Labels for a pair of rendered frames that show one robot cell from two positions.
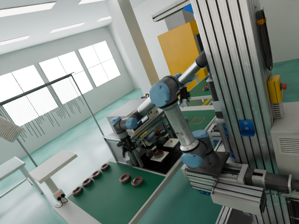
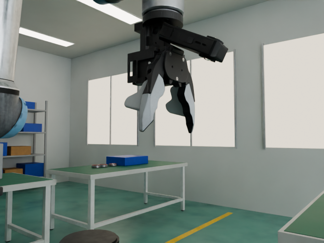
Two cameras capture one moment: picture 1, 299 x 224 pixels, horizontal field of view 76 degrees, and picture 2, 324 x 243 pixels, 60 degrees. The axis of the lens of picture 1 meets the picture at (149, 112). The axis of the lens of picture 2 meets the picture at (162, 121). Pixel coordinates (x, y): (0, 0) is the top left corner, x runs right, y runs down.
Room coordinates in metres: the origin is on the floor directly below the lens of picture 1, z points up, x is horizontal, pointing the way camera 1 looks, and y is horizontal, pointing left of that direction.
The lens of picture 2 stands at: (1.76, 0.15, 1.14)
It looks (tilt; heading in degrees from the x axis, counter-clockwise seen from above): 3 degrees up; 169
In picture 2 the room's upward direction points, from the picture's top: straight up
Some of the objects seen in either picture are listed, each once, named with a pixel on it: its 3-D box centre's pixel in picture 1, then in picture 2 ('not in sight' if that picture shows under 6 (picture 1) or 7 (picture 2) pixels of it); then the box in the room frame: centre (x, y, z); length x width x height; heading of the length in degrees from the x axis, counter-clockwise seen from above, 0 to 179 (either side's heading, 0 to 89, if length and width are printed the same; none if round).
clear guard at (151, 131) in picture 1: (149, 136); not in sight; (1.79, 0.09, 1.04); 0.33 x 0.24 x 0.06; 41
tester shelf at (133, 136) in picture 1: (135, 124); not in sight; (2.11, 0.20, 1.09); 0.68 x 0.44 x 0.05; 131
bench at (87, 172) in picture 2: not in sight; (124, 192); (-2.32, 0.40, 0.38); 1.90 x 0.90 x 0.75; 131
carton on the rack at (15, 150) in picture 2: not in sight; (17, 150); (-4.88, -1.78, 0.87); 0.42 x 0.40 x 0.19; 130
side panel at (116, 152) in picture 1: (119, 153); not in sight; (1.96, 0.50, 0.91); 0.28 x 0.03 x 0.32; 41
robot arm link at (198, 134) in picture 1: (200, 141); not in sight; (1.07, -0.23, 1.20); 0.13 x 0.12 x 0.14; 141
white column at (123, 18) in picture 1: (138, 55); not in sight; (6.15, -0.37, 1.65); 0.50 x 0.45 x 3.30; 41
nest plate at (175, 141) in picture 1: (171, 142); not in sight; (1.95, -0.10, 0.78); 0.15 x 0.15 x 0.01; 41
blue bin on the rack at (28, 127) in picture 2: not in sight; (28, 128); (-5.03, -1.61, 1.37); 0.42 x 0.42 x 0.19; 42
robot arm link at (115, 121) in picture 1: (118, 124); not in sight; (1.28, 0.24, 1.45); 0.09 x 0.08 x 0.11; 51
